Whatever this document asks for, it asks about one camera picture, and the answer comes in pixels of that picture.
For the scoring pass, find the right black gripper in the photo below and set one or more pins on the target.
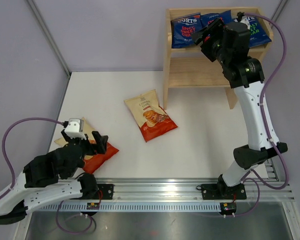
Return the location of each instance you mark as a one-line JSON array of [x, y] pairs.
[[216, 30]]

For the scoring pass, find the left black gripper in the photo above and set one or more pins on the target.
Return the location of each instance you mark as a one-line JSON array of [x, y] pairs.
[[101, 141]]

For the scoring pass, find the blue Burts chilli bag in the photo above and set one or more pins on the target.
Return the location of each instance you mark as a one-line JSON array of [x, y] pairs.
[[208, 18], [183, 28]]

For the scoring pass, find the blue Burts sea salt bag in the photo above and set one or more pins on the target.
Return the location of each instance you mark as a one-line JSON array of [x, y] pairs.
[[258, 35]]

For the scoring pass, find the cream orange cassava chips bag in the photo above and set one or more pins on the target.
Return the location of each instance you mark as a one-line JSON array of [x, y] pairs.
[[150, 117]]

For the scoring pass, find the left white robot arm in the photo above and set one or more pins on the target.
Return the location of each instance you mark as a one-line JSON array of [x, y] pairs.
[[34, 188]]

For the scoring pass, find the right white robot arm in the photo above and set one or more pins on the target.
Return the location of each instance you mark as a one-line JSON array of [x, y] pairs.
[[246, 78]]

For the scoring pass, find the wooden two-tier shelf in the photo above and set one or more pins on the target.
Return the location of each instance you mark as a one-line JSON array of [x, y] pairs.
[[188, 67]]

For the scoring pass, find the cream orange cassava bag left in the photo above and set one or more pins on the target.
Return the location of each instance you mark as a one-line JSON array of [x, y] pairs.
[[92, 163]]

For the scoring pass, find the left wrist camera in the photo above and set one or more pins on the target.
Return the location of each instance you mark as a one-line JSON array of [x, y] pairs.
[[74, 129]]

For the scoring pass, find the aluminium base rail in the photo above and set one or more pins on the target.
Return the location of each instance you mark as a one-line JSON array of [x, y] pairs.
[[149, 195]]

